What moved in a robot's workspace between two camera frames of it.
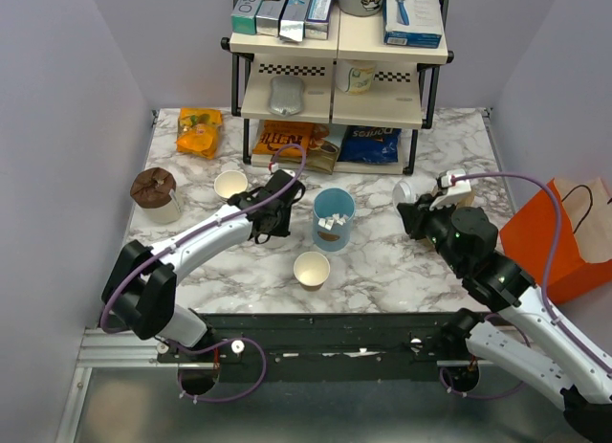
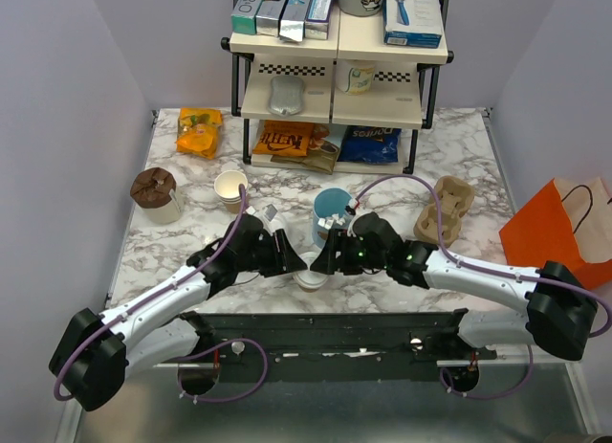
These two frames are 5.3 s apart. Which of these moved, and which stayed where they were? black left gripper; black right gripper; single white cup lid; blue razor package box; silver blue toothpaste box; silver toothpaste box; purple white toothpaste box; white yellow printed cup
Moved: black left gripper; black right gripper; single white cup lid
Stayed: silver toothpaste box; purple white toothpaste box; silver blue toothpaste box; white yellow printed cup; blue razor package box
